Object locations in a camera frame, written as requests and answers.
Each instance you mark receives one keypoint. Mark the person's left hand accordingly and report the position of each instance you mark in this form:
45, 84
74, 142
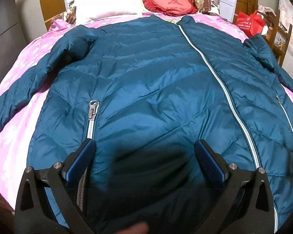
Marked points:
138, 228

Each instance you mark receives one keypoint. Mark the red heart-shaped cushion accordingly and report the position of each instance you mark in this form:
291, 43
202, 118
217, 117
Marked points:
171, 7

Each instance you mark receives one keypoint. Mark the red shopping bag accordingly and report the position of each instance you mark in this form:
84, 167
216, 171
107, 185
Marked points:
250, 24

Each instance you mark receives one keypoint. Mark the pink floral bed sheet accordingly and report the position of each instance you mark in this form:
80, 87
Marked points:
16, 135

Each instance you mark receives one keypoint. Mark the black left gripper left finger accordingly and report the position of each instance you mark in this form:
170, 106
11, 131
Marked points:
33, 213

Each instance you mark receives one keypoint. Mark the teal quilted down jacket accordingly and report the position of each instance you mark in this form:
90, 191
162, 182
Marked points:
145, 91

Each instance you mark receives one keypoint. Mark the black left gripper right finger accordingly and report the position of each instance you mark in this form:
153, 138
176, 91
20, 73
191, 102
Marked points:
245, 204

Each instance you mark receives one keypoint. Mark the wooden chair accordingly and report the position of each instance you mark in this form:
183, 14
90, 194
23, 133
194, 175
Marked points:
277, 35

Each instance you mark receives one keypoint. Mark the white pillow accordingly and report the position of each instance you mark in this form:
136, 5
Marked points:
90, 10

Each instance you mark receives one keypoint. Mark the grey cabinet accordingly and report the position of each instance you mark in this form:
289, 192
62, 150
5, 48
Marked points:
21, 21

